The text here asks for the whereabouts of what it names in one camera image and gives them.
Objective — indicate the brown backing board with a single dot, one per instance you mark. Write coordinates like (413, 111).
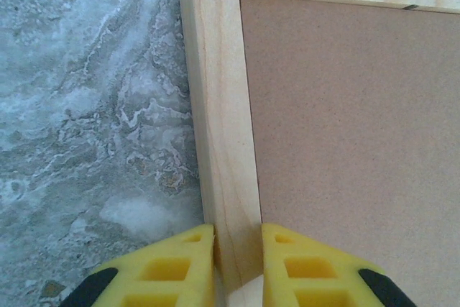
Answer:
(359, 141)

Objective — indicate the light wooden picture frame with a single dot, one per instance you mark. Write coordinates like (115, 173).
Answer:
(219, 105)

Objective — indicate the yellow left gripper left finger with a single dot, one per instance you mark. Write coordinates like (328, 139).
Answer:
(172, 278)

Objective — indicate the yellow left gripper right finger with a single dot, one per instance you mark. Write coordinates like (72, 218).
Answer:
(305, 278)

